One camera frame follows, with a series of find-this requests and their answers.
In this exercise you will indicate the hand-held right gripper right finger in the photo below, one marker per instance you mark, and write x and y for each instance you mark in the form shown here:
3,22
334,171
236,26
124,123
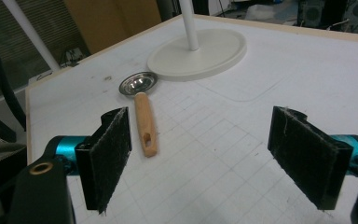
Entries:
310,161

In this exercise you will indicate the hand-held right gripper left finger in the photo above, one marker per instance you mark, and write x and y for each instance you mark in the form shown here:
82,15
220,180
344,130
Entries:
105,161

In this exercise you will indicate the white rack stand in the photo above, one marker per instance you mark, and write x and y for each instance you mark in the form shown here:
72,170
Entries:
211,56

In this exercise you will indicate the white grid mat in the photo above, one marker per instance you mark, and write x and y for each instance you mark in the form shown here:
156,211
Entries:
230,140

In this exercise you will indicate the brown cardboard panel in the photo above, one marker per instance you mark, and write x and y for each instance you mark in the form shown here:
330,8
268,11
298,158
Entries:
112,21

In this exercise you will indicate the white slanted pole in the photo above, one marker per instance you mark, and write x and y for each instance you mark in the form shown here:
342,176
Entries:
31,34

